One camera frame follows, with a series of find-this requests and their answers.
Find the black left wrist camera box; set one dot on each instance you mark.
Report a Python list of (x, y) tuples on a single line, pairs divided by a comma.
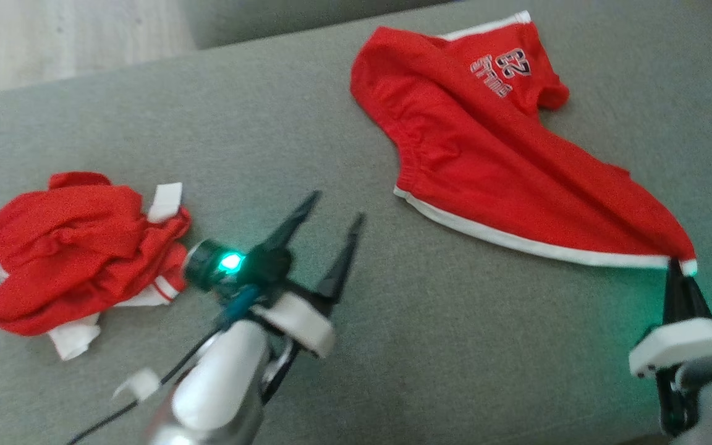
[(269, 267)]

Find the red Bulls 23 jersey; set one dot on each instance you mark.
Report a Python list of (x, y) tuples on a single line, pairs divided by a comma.
[(72, 247)]

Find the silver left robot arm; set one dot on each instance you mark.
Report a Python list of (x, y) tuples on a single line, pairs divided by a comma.
[(220, 383)]

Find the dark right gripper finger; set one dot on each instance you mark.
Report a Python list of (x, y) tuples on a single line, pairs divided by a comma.
[(696, 303), (675, 296)]

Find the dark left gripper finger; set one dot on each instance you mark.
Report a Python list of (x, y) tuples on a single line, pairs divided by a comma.
[(340, 266), (294, 225)]

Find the large grey sofa ottoman cushion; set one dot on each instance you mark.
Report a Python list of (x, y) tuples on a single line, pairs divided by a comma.
[(424, 340)]

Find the white tape tag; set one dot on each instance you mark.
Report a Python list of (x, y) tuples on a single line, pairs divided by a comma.
[(139, 383)]

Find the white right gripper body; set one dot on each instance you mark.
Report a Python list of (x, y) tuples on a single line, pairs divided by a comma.
[(683, 346)]

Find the red shorts with white trim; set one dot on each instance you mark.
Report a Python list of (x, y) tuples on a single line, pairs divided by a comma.
[(486, 142)]

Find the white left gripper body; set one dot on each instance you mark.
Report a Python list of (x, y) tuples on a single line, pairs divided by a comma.
[(303, 321)]

